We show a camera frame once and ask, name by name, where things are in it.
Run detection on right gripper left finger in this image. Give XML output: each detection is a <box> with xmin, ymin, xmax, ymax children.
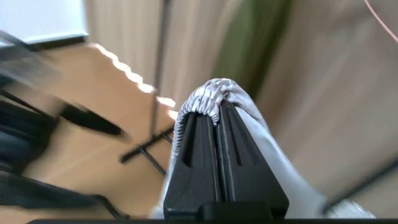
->
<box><xmin>163</xmin><ymin>112</ymin><xmax>223</xmax><ymax>219</ymax></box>

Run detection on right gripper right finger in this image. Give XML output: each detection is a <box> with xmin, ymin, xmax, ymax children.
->
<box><xmin>217</xmin><ymin>100</ymin><xmax>290</xmax><ymax>219</ymax></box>

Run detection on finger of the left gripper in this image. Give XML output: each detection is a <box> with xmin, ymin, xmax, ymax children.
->
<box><xmin>60</xmin><ymin>103</ymin><xmax>126</xmax><ymax>138</ymax></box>

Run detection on pale grey shorts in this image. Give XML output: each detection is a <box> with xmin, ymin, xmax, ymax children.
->
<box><xmin>150</xmin><ymin>77</ymin><xmax>328</xmax><ymax>219</ymax></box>

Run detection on green long-sleeved shirt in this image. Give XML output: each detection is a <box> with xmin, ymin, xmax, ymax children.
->
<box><xmin>213</xmin><ymin>0</ymin><xmax>294</xmax><ymax>98</ymax></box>

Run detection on black clothes rack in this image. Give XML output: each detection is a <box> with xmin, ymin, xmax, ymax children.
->
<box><xmin>119</xmin><ymin>0</ymin><xmax>398</xmax><ymax>214</ymax></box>

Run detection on white laundry basket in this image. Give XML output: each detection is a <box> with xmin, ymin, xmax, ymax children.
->
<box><xmin>325</xmin><ymin>198</ymin><xmax>377</xmax><ymax>219</ymax></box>

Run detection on pink clothes hanger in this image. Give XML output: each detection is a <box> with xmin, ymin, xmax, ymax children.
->
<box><xmin>363</xmin><ymin>0</ymin><xmax>398</xmax><ymax>44</ymax></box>

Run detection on beige curtain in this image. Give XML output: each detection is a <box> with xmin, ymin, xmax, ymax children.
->
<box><xmin>83</xmin><ymin>0</ymin><xmax>398</xmax><ymax>218</ymax></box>

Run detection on black cable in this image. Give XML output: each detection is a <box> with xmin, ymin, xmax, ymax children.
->
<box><xmin>0</xmin><ymin>174</ymin><xmax>130</xmax><ymax>220</ymax></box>

